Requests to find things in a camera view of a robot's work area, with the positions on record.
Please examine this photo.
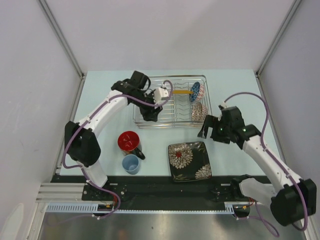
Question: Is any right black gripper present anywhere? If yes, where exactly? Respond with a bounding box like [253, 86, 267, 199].
[197, 114, 232, 144]

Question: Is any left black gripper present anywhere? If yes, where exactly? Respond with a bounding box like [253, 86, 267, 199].
[131, 90, 163, 122]

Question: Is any red patterned bowl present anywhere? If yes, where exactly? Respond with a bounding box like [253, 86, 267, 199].
[191, 102, 208, 122]

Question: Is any metal wire dish rack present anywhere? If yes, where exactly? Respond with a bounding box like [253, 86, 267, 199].
[133, 75, 212, 128]

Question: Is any yellow round plate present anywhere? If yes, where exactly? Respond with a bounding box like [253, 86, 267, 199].
[172, 90, 194, 95]

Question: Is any red and black mug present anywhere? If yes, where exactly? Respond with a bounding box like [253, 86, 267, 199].
[117, 131, 146, 160]

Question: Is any blue patterned bowl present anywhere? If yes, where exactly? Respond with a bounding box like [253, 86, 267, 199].
[189, 81, 205, 103]

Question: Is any black floral square plate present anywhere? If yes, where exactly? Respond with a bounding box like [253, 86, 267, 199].
[168, 141, 212, 183]

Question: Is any light blue cup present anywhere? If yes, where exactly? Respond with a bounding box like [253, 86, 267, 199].
[122, 154, 141, 175]

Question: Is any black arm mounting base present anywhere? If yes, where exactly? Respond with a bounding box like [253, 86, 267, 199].
[50, 173, 262, 218]

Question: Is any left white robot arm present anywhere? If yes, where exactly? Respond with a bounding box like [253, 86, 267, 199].
[62, 71, 171, 200]

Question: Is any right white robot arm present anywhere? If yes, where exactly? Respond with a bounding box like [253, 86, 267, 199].
[198, 106, 317, 226]

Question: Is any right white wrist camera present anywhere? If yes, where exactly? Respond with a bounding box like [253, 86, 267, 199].
[218, 102, 228, 111]

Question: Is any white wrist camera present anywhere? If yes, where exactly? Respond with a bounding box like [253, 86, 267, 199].
[153, 87, 171, 105]
[218, 102, 228, 111]

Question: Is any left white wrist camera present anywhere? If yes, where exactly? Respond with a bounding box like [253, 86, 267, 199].
[153, 87, 171, 105]

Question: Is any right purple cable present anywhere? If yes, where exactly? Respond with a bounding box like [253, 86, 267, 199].
[222, 91, 308, 238]

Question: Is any purple cable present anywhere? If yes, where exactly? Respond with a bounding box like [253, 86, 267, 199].
[61, 79, 174, 221]
[222, 91, 308, 238]

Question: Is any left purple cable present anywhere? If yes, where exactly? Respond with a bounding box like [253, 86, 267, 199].
[61, 79, 174, 221]

